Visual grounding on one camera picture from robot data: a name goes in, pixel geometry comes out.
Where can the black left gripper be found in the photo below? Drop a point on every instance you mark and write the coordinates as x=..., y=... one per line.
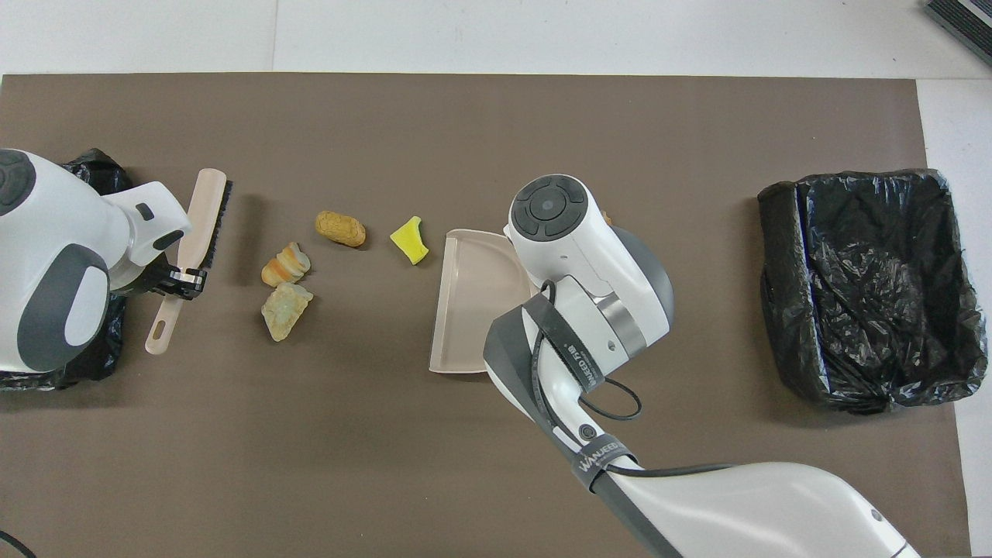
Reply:
x=147, y=279

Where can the beige hand brush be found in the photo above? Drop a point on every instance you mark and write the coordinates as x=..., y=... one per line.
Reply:
x=203, y=217

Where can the striped croissant piece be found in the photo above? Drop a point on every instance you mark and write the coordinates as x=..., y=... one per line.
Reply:
x=285, y=265

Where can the pale bread piece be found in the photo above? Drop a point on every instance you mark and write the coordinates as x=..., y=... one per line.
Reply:
x=285, y=311

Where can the brown bread roll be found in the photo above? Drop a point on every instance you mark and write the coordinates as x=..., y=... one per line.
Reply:
x=341, y=229

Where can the small yellow sponge piece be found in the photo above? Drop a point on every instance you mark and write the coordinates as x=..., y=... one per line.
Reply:
x=409, y=240

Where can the beige plastic dustpan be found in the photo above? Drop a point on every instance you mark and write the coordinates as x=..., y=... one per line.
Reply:
x=469, y=310

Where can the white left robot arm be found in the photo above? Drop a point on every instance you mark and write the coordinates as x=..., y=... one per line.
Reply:
x=54, y=256

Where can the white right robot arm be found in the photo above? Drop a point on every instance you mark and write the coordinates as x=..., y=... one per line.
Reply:
x=589, y=256

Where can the bin with black bag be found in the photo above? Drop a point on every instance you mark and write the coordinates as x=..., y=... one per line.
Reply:
x=876, y=287
x=97, y=170

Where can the brown table mat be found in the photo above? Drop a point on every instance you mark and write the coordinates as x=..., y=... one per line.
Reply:
x=387, y=465

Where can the dark ribbed device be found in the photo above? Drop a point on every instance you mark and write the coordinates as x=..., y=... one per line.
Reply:
x=965, y=23

